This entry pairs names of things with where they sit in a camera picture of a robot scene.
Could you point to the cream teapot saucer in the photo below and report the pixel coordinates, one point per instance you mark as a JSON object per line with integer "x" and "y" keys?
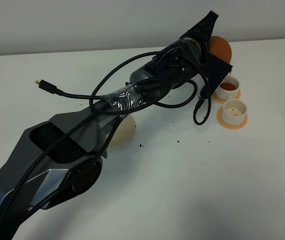
{"x": 124, "y": 133}

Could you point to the brown clay teapot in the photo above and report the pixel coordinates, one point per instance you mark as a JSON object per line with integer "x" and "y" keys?
{"x": 219, "y": 47}

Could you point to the far white teacup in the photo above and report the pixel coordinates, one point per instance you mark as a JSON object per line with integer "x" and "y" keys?
{"x": 230, "y": 83}

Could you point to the near white teacup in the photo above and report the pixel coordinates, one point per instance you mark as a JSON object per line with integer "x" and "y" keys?
{"x": 234, "y": 112}

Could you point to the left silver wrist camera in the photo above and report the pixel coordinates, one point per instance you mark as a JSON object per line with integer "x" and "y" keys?
{"x": 215, "y": 70}

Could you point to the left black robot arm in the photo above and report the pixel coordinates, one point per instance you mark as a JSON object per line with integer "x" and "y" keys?
{"x": 62, "y": 158}

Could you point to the near orange coaster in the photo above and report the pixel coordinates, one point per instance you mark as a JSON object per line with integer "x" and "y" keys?
{"x": 227, "y": 126}

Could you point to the white teacup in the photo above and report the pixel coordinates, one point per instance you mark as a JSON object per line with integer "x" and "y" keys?
{"x": 230, "y": 83}
{"x": 234, "y": 112}

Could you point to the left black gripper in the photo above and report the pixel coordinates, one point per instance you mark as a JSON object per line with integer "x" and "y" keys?
{"x": 195, "y": 43}

